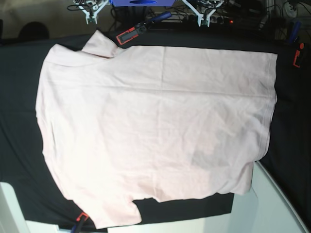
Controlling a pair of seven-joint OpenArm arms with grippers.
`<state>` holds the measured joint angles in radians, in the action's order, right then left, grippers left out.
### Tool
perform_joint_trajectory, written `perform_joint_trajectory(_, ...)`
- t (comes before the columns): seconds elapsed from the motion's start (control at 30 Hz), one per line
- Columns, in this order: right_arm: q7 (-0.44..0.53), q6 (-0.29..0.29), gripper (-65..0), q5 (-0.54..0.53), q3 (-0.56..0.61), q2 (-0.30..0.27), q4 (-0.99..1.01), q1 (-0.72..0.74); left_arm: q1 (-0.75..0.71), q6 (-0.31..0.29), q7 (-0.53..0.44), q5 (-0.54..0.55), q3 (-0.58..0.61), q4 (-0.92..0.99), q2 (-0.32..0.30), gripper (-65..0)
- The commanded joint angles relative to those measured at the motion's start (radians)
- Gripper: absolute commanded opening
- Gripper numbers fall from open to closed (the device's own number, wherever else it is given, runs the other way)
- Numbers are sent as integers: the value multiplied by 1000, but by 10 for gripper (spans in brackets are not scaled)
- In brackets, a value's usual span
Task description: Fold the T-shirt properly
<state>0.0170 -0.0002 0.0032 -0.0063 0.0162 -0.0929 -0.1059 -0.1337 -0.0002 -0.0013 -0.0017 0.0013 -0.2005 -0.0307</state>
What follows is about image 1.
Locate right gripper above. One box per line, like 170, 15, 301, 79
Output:
74, 0, 109, 18

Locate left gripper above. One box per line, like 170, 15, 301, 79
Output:
182, 0, 224, 18

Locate pink T-shirt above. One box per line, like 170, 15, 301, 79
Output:
35, 31, 277, 229

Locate blue box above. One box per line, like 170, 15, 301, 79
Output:
109, 0, 175, 7

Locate top orange blue clamp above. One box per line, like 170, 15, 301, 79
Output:
116, 11, 172, 45

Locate orange blue clamp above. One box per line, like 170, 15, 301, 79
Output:
70, 212, 89, 233
116, 11, 172, 45
288, 21, 305, 68

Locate right orange blue clamp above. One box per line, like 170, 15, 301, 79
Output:
288, 21, 305, 68

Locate bottom orange blue clamp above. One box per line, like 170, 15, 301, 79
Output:
70, 212, 89, 233

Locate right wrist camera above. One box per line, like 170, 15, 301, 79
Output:
86, 15, 97, 25

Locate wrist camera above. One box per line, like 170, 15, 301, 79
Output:
197, 18, 210, 27
86, 15, 97, 25

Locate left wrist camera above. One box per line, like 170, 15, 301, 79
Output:
197, 18, 210, 27

